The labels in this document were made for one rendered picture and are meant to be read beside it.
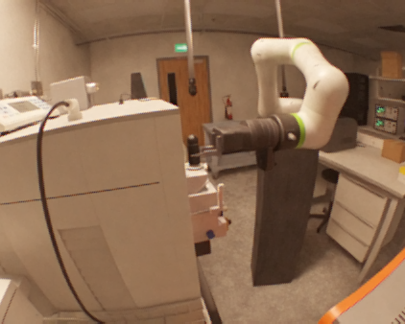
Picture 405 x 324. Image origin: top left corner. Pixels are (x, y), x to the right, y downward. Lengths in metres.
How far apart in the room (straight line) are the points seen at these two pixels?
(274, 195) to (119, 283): 1.02
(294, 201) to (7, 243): 1.28
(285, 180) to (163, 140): 1.03
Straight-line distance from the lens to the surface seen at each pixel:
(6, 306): 0.38
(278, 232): 1.41
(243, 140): 0.45
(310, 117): 0.54
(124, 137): 0.24
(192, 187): 0.43
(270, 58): 0.91
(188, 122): 4.35
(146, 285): 0.38
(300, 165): 1.21
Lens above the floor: 1.46
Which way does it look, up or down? 20 degrees down
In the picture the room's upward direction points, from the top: 4 degrees counter-clockwise
